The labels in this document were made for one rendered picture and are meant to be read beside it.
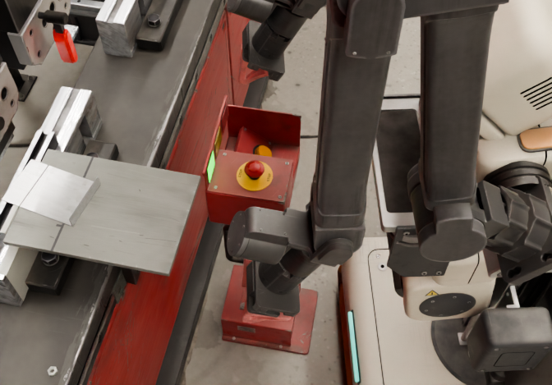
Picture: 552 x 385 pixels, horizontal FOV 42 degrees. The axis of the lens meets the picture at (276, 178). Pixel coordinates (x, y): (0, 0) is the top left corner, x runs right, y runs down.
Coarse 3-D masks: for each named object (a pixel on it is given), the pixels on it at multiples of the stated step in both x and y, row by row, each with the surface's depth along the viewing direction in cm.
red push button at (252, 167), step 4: (248, 164) 141; (252, 164) 141; (256, 164) 141; (260, 164) 141; (244, 168) 141; (248, 168) 140; (252, 168) 140; (256, 168) 140; (260, 168) 140; (248, 172) 140; (252, 172) 140; (256, 172) 140; (260, 172) 140; (252, 176) 140; (256, 176) 140
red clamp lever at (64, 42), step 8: (40, 16) 102; (48, 16) 102; (56, 16) 102; (64, 16) 102; (56, 24) 103; (64, 24) 102; (56, 32) 104; (64, 32) 104; (56, 40) 105; (64, 40) 105; (72, 40) 107; (64, 48) 106; (72, 48) 107; (64, 56) 108; (72, 56) 108
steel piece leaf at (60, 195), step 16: (48, 176) 116; (64, 176) 116; (32, 192) 114; (48, 192) 114; (64, 192) 114; (80, 192) 114; (32, 208) 113; (48, 208) 113; (64, 208) 113; (80, 208) 111
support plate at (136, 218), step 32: (64, 160) 118; (96, 160) 118; (96, 192) 114; (128, 192) 114; (160, 192) 114; (192, 192) 114; (32, 224) 111; (96, 224) 111; (128, 224) 111; (160, 224) 111; (96, 256) 108; (128, 256) 108; (160, 256) 108
